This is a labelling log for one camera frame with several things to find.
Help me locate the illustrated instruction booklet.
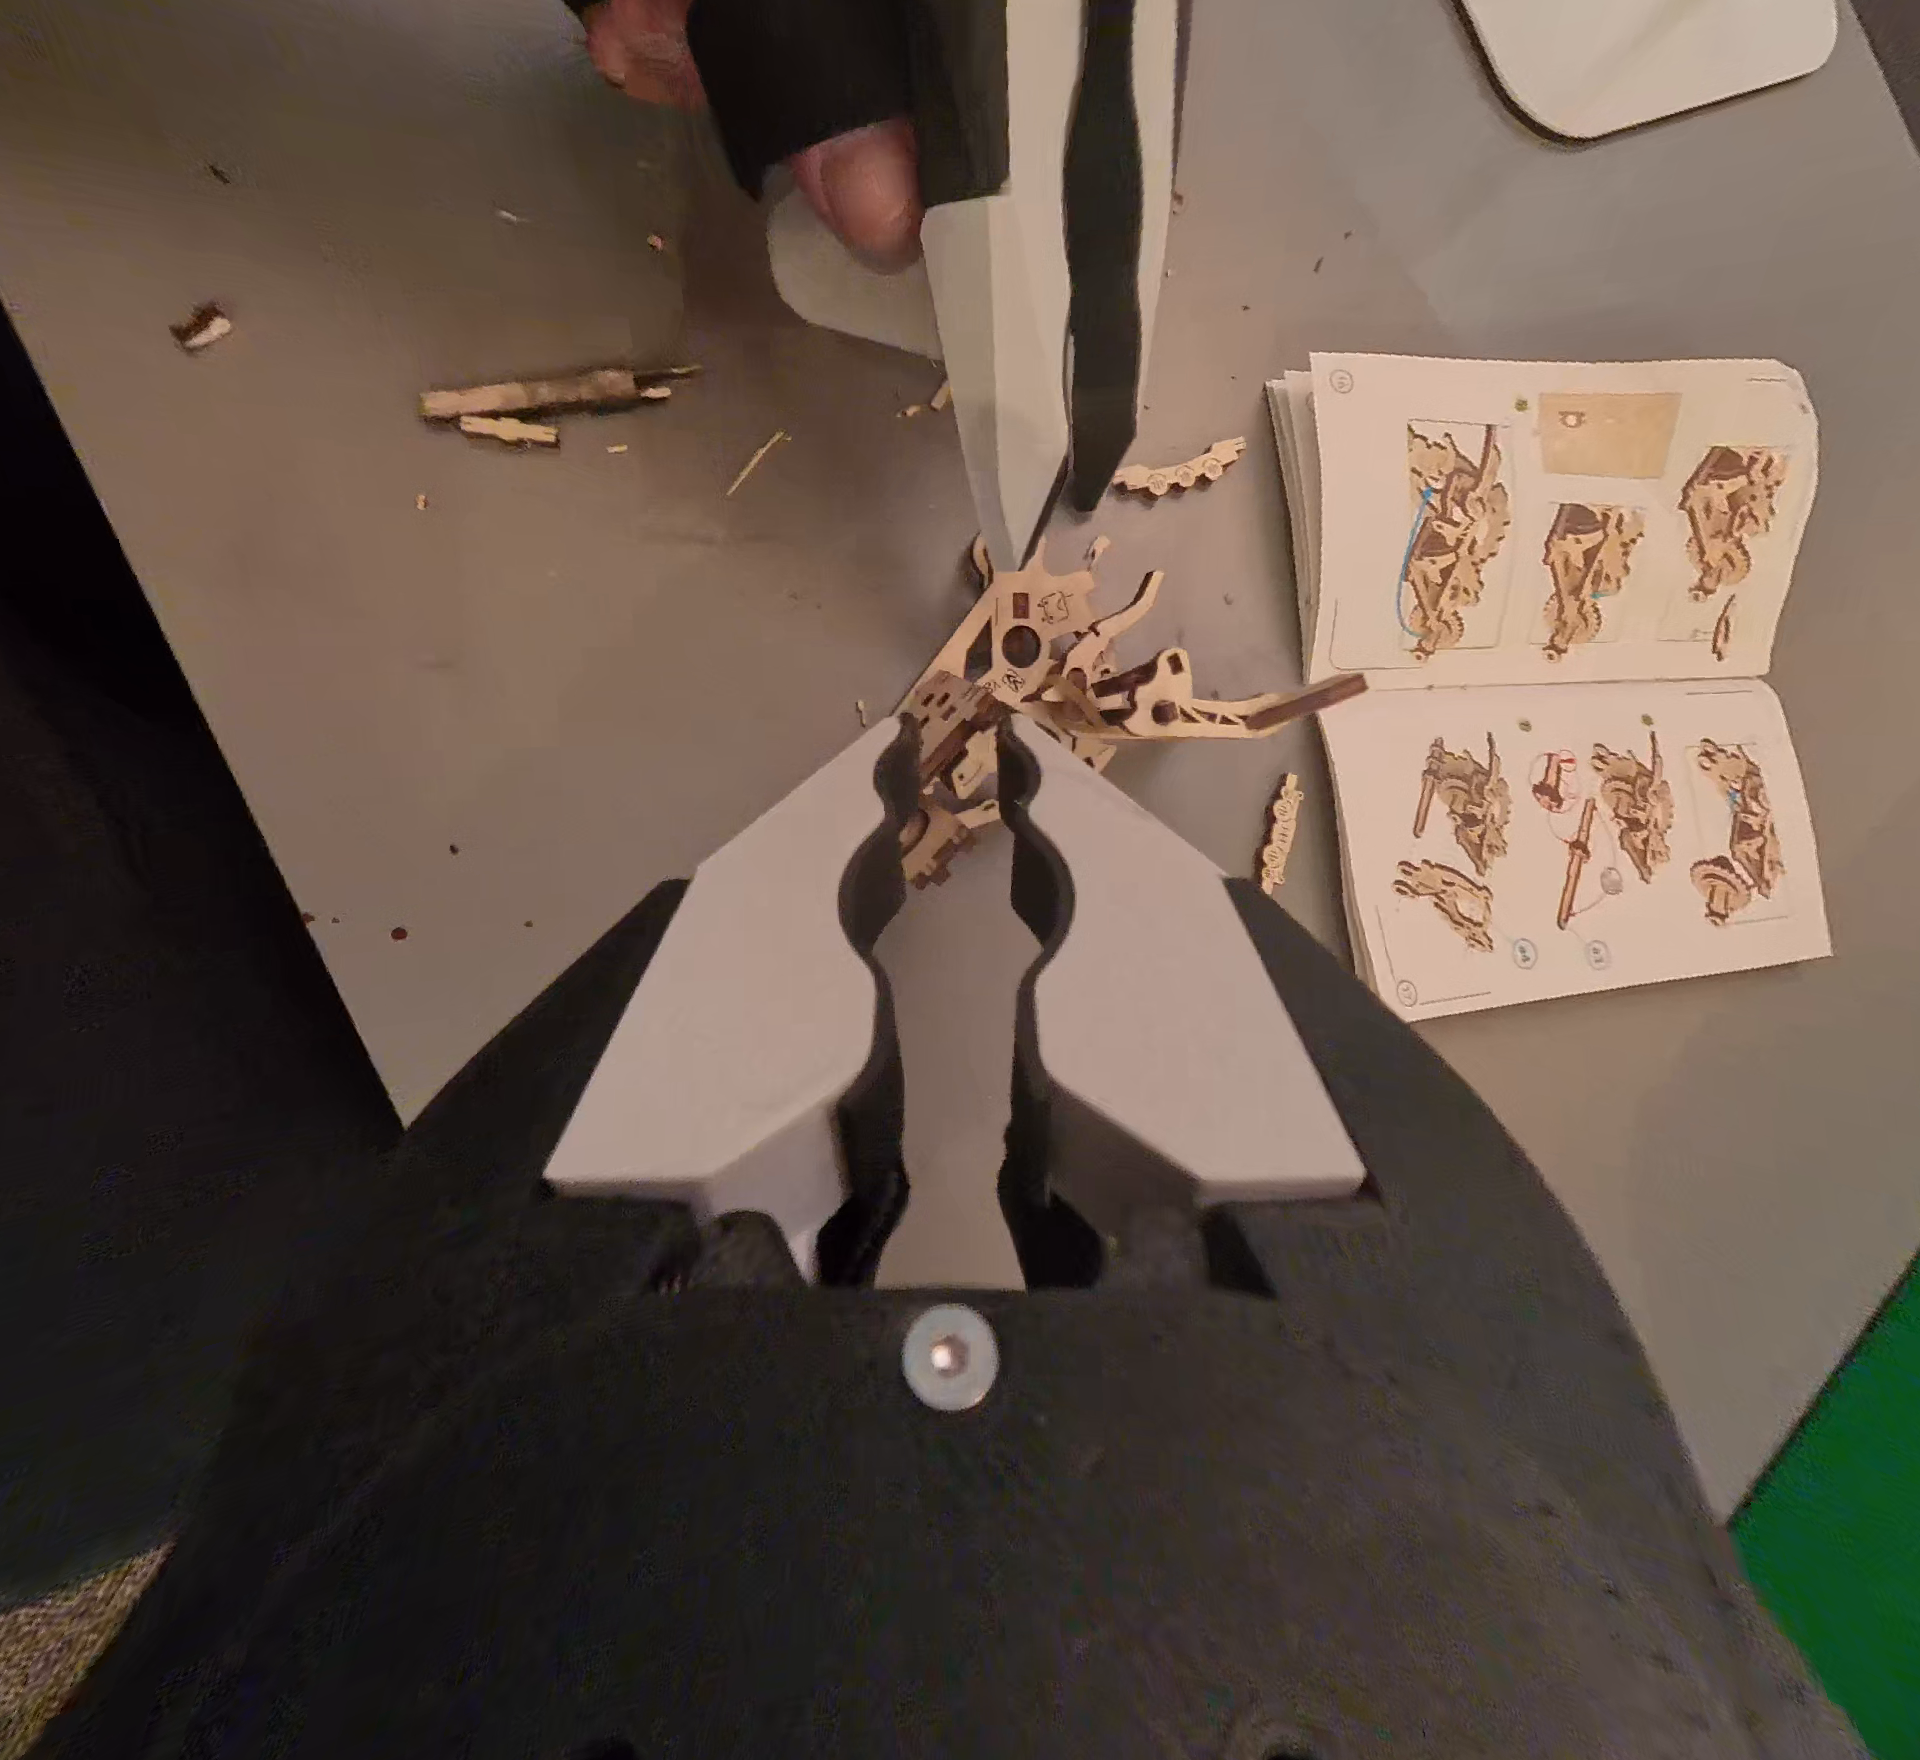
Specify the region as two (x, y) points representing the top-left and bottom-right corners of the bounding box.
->
(1267, 350), (1835, 1026)

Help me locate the green plastic bin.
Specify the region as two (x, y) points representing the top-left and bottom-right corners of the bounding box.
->
(1728, 1261), (1920, 1760)

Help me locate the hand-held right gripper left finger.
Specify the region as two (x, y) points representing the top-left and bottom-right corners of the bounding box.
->
(545, 715), (922, 1287)

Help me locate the wooden mechanical model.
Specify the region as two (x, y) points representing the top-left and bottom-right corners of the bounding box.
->
(897, 533), (1370, 894)

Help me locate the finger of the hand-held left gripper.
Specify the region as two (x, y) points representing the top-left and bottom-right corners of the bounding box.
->
(922, 0), (1085, 550)
(1062, 0), (1198, 511)

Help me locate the long wooden offcut stick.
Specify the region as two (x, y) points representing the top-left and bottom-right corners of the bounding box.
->
(417, 363), (705, 421)

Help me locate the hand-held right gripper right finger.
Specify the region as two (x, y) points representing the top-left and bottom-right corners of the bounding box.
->
(1002, 721), (1370, 1283)

